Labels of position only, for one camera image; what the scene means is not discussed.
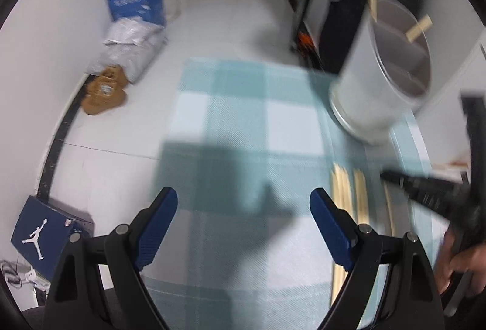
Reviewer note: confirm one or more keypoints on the blue cardboard box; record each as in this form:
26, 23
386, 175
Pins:
151, 11

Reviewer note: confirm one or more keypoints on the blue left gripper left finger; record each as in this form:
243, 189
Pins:
150, 227

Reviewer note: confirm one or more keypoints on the right hand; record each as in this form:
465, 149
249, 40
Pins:
471, 260

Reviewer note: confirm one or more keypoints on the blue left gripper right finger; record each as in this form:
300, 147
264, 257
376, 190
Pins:
337, 228

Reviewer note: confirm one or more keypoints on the brown suede shoes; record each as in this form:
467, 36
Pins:
106, 91

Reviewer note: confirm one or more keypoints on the white power strip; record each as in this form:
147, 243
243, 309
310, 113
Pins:
17, 277

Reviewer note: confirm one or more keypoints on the grey plastic parcel bag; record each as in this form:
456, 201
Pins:
132, 44

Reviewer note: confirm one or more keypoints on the navy jordan shoe box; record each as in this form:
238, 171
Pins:
42, 231

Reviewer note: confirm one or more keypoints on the white utensil holder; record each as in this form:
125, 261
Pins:
384, 75

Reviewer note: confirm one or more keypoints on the teal checkered tablecloth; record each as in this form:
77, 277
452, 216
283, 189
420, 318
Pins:
247, 145

